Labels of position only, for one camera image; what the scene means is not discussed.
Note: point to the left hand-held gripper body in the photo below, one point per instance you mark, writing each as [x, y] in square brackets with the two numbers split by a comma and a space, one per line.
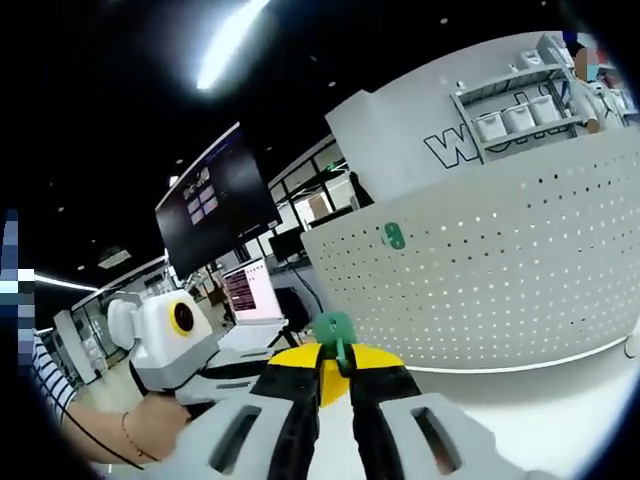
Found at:
[160, 345]

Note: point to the grey metal shelf rack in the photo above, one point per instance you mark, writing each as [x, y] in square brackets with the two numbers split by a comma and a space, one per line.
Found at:
[520, 90]

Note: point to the green hook assembly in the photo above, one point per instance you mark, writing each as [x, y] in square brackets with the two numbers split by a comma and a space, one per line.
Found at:
[395, 237]
[334, 327]

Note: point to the black office chair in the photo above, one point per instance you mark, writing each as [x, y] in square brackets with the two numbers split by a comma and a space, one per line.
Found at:
[292, 310]

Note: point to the large dark wall screen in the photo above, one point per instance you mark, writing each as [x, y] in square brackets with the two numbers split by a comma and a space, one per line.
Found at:
[215, 205]

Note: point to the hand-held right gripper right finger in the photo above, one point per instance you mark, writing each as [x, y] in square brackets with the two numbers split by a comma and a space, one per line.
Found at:
[385, 400]

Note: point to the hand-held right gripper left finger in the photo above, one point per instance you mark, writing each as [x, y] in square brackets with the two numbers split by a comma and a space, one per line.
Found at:
[280, 400]

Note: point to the white storage bin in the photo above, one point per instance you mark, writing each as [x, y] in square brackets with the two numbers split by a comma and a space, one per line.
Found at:
[545, 111]
[487, 126]
[517, 119]

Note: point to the small black monitor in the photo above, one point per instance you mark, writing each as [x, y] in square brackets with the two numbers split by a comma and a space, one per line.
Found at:
[287, 246]

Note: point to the person's left hand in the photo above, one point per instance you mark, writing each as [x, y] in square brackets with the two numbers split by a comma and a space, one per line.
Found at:
[162, 420]

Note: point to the white perforated mounting plate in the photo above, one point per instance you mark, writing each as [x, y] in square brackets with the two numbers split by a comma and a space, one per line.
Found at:
[475, 300]

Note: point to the laptop with pink screen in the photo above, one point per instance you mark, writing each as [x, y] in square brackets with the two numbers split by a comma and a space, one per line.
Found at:
[250, 290]

